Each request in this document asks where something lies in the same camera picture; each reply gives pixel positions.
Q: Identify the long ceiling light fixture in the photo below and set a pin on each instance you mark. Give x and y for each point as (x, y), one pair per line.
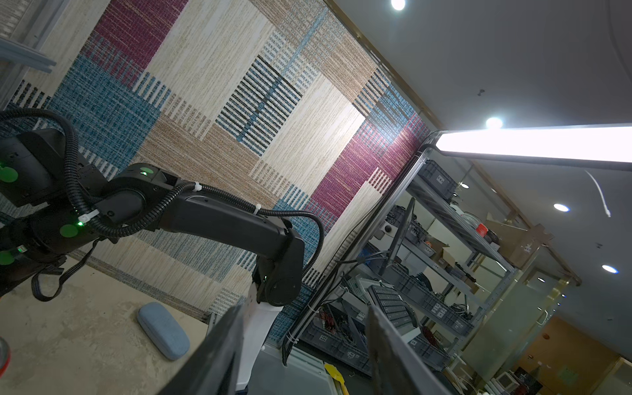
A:
(604, 146)

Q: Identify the grey metal storage shelving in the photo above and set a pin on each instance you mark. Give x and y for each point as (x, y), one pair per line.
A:
(445, 271)

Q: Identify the black computer monitor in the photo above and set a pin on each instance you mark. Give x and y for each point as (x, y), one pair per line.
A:
(399, 237)

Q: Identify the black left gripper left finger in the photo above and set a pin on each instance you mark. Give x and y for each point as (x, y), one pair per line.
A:
(214, 366)

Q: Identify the black keyboard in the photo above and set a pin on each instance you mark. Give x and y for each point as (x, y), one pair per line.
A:
(396, 310)

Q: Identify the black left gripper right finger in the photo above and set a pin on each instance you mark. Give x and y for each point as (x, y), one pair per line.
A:
(396, 369)

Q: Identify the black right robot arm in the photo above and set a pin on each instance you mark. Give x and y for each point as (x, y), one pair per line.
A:
(77, 206)

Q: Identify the blue grey sponge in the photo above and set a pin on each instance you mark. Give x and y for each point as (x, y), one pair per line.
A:
(163, 330)

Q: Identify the red plastic wine glass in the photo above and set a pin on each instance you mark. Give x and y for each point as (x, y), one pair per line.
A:
(5, 356)

